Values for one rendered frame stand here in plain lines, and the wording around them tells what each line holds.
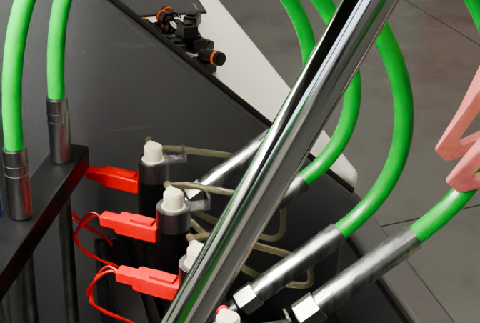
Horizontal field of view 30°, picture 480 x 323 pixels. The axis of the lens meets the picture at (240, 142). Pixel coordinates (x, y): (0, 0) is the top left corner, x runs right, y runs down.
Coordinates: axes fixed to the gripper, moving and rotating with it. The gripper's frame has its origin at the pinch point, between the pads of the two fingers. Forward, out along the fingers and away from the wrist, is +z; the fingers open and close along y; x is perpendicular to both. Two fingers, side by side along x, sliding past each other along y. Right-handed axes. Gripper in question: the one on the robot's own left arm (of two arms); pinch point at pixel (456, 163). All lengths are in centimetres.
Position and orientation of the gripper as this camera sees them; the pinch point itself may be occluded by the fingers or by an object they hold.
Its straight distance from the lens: 60.5
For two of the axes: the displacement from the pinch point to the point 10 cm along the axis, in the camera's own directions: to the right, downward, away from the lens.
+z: -7.1, 5.6, 4.2
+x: 7.0, 5.2, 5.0
